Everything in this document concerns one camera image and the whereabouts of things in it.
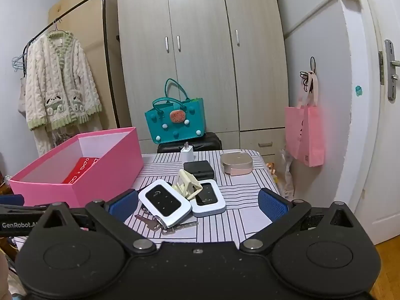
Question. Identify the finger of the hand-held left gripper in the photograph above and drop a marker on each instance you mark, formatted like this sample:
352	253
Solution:
11	200
15	225

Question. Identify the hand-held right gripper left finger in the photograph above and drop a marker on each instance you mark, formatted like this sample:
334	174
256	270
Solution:
123	204

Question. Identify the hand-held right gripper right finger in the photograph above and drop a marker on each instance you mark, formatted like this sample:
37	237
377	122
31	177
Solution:
273	204

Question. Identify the bunch of metal keys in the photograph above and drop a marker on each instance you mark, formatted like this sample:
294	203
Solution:
150	222

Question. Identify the pink cardboard box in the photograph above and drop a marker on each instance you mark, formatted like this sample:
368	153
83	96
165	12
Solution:
43	190

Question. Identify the white blue-edged pocket router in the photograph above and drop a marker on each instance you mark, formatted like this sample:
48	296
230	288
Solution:
207	198

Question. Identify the cream folding phone stand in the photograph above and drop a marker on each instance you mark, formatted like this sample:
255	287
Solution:
187	179

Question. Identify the white charger plug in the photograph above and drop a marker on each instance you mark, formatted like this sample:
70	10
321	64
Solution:
187	154

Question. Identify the black box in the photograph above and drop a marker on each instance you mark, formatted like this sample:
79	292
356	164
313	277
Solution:
198	167

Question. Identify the red patterned box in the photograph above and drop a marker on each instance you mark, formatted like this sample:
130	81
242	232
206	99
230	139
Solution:
78	170

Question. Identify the pink tote bag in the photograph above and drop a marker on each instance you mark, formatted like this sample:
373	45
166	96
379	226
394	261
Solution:
304	131

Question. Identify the black suitcase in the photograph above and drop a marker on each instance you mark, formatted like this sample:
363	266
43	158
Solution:
206	143

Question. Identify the teal felt handbag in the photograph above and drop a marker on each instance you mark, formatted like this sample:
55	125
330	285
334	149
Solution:
175	128

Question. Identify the beige cloth bag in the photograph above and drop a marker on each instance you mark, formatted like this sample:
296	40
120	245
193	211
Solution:
22	97

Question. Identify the white door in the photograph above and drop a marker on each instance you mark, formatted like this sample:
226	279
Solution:
384	162

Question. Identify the cream fluffy robe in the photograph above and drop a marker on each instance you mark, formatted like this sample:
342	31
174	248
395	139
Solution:
62	78

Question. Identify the beige wooden wardrobe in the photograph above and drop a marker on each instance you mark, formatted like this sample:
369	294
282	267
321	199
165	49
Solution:
200	68

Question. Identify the black clothes rack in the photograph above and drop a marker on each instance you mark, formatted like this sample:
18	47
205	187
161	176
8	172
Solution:
107	47

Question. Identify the metal door lock plate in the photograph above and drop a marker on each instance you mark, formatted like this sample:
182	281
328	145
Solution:
390	78

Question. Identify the beige wooden board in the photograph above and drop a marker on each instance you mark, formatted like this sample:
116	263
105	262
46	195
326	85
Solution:
87	12

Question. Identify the teal wall sticker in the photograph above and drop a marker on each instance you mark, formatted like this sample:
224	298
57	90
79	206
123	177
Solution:
358	90

